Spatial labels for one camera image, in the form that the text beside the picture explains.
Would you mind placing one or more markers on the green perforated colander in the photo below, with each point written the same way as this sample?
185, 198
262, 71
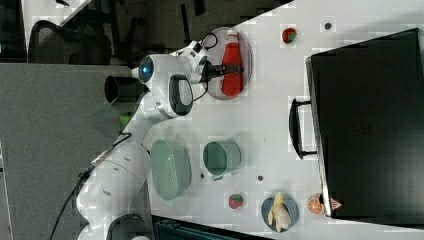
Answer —
171, 171

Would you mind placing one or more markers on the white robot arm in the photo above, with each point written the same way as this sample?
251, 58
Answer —
112, 181

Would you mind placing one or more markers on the green toy lime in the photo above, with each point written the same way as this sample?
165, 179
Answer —
125, 119

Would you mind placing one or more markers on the grey round plate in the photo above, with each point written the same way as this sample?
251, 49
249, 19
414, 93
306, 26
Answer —
215, 43

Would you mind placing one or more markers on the black cup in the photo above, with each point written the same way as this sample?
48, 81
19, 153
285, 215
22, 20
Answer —
124, 89

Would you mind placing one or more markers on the toy orange slice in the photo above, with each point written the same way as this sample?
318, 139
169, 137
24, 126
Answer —
315, 206

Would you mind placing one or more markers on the peeled toy banana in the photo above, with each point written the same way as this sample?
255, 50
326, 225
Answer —
279, 214

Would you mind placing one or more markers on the red plush ketchup bottle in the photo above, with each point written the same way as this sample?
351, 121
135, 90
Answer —
232, 82

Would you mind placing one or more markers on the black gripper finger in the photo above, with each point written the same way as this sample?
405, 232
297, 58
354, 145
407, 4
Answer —
231, 68

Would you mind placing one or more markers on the black office chair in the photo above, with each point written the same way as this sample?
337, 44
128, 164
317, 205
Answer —
52, 44

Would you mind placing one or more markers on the blue bowl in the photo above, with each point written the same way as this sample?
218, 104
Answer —
290, 205

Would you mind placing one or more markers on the green mug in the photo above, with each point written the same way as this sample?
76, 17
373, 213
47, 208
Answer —
221, 157

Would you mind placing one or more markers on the silver black toaster oven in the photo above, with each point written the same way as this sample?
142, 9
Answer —
366, 101

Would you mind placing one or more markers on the red toy strawberry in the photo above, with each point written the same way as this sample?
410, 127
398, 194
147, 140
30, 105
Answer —
235, 201
289, 35

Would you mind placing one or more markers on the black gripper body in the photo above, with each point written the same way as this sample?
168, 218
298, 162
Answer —
211, 71

